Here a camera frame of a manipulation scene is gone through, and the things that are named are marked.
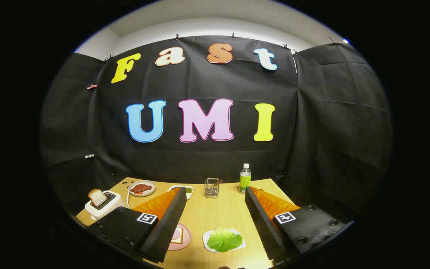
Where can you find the white toaster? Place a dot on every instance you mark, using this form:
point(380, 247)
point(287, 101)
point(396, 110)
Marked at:
point(116, 202)

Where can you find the red clip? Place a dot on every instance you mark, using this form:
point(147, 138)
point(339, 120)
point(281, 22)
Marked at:
point(92, 86)

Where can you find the pink ham slice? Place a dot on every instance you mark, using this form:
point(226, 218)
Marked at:
point(177, 234)

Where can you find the green lettuce leaf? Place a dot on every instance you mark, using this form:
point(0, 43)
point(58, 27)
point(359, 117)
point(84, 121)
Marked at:
point(224, 239)

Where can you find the white divided dish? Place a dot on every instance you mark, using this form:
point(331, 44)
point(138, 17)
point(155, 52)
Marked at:
point(189, 190)

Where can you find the black backdrop cloth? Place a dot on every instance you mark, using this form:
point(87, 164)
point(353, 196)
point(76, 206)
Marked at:
point(312, 130)

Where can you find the bread slice under ham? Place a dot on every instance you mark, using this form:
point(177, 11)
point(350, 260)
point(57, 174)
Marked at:
point(180, 242)

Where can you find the round white plate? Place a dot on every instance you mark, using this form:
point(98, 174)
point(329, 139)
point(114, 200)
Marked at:
point(151, 186)

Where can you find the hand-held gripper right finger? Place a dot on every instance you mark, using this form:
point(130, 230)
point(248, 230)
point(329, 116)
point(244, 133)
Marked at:
point(263, 228)

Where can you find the square white plate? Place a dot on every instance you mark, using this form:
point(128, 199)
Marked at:
point(204, 237)

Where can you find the red-brown meat patty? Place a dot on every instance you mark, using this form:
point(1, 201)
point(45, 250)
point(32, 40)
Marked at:
point(138, 188)

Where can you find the pink plate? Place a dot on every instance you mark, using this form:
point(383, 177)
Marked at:
point(187, 235)

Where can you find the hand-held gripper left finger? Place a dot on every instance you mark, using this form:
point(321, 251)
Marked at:
point(166, 228)

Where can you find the plain white bread slice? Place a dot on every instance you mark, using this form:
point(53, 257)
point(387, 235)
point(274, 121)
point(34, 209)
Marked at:
point(97, 197)

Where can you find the green label plastic bottle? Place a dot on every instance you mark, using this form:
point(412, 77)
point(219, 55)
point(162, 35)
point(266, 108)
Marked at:
point(245, 181)

